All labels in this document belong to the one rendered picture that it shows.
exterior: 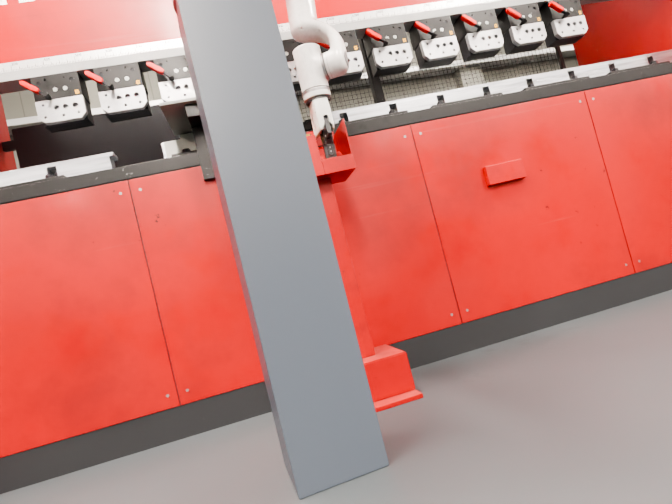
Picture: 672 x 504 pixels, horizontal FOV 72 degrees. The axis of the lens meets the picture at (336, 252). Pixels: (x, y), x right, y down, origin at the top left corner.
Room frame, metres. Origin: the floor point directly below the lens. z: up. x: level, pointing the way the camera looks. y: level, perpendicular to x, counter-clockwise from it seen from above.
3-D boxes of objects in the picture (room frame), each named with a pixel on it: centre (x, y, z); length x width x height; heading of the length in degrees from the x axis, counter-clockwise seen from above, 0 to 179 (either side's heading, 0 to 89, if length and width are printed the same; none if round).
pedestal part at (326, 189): (1.38, 0.00, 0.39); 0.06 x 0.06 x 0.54; 11
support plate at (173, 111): (1.49, 0.34, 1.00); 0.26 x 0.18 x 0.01; 11
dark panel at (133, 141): (2.09, 0.70, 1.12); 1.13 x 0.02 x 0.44; 101
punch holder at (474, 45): (1.85, -0.79, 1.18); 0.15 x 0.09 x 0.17; 101
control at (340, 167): (1.38, 0.00, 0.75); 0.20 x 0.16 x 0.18; 101
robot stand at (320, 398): (0.95, 0.11, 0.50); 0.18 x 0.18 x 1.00; 15
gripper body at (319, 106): (1.36, -0.06, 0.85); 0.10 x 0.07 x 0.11; 11
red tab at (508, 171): (1.67, -0.67, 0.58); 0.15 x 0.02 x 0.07; 101
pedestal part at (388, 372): (1.35, -0.01, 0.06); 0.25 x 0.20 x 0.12; 11
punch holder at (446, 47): (1.82, -0.59, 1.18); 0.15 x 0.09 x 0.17; 101
